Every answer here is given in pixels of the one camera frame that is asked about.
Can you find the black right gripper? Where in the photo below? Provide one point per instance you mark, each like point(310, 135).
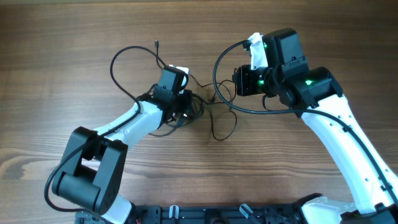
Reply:
point(244, 81)

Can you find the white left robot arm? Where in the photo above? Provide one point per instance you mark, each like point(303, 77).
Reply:
point(90, 172)

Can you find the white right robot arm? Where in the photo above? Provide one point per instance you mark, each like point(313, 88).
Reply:
point(279, 68)

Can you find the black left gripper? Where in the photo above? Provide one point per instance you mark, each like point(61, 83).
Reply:
point(185, 101)

